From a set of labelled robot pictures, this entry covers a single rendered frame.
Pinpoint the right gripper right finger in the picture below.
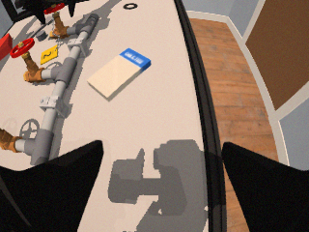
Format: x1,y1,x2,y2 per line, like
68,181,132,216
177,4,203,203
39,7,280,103
221,142,309,232

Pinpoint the grey pipe manifold with three red valves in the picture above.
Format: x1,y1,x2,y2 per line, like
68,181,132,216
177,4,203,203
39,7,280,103
0,3,99,167

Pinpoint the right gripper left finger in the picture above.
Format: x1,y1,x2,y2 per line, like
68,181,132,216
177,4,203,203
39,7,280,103
0,140,103,232

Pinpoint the yellow number 2 tag on metal chain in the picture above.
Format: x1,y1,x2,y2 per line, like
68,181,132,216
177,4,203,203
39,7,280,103
41,14,61,65

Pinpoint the dark grey cylinder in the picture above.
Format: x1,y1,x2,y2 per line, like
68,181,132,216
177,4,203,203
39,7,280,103
36,30,47,42

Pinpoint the red flat slab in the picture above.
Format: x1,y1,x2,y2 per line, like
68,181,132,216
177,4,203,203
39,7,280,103
0,33,13,61

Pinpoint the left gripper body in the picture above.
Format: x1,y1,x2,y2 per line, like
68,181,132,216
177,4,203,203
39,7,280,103
14,0,37,9

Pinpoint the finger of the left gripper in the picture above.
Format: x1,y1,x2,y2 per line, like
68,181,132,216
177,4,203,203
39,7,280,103
22,0,45,25
67,0,76,17

